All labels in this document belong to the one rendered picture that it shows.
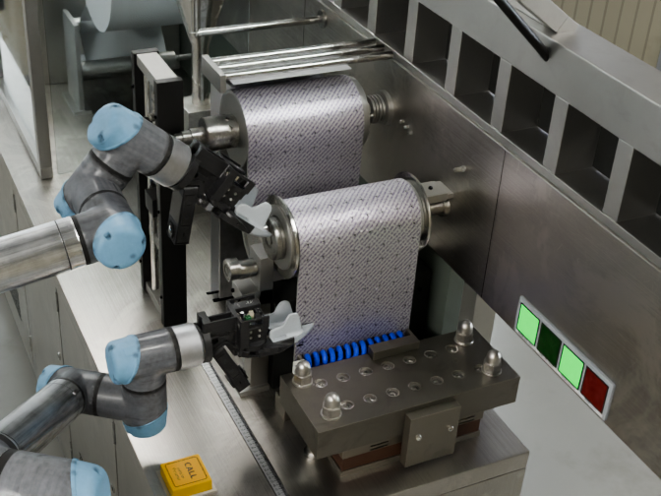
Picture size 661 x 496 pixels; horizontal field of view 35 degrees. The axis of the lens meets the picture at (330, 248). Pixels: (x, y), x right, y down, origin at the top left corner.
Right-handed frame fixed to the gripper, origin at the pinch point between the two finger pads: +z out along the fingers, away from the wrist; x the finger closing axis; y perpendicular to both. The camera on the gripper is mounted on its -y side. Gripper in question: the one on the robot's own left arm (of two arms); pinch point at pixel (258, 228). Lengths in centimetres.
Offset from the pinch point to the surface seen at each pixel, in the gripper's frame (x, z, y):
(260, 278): 0.5, 7.5, -7.6
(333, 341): -6.8, 24.2, -9.2
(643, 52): 147, 202, 101
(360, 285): -6.7, 20.6, 2.2
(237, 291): 2.7, 7.2, -12.5
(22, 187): 93, 6, -44
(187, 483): -19.3, 7.2, -39.2
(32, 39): 96, -13, -11
